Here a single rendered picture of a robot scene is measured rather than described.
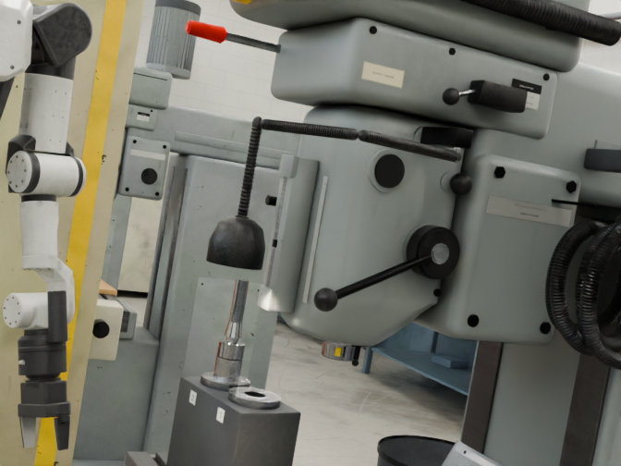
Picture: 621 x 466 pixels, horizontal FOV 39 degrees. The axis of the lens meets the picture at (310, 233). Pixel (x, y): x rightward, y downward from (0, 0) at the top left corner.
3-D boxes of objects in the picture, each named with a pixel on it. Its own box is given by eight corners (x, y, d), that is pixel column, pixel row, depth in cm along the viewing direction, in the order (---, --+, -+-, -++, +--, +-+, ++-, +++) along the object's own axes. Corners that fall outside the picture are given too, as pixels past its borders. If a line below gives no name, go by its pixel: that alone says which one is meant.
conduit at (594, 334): (576, 369, 109) (607, 202, 108) (493, 339, 123) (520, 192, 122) (679, 376, 117) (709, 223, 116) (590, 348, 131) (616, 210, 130)
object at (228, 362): (234, 382, 154) (239, 351, 154) (209, 376, 156) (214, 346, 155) (242, 377, 159) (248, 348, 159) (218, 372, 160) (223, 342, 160)
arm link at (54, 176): (3, 257, 167) (1, 156, 168) (50, 257, 175) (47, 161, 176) (35, 252, 160) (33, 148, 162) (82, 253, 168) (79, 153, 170)
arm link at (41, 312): (-1, 355, 165) (-2, 294, 166) (49, 350, 174) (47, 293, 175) (34, 353, 158) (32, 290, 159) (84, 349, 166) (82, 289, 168)
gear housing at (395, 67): (344, 94, 107) (358, 12, 107) (264, 97, 129) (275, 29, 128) (552, 141, 123) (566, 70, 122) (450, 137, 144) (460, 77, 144)
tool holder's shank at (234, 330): (237, 344, 155) (248, 282, 154) (221, 340, 156) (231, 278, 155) (243, 342, 158) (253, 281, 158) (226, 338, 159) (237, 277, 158)
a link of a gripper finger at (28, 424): (37, 446, 170) (36, 413, 171) (22, 448, 167) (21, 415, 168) (31, 446, 171) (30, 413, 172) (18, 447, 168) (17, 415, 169)
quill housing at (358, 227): (318, 349, 112) (360, 100, 110) (255, 316, 130) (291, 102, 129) (439, 359, 121) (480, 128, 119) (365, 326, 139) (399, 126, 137)
